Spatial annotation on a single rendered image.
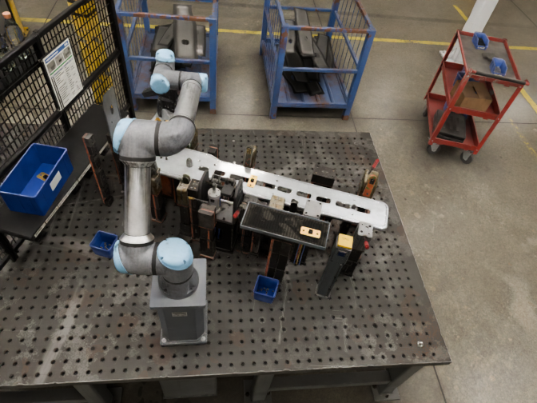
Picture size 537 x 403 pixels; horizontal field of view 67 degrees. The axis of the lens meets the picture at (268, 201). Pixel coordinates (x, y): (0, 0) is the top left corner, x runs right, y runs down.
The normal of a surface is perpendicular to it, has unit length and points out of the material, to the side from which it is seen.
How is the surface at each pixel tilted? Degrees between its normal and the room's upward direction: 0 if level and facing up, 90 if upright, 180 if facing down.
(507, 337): 0
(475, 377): 0
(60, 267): 0
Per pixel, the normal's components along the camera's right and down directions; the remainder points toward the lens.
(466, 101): -0.04, 0.77
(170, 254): 0.23, -0.62
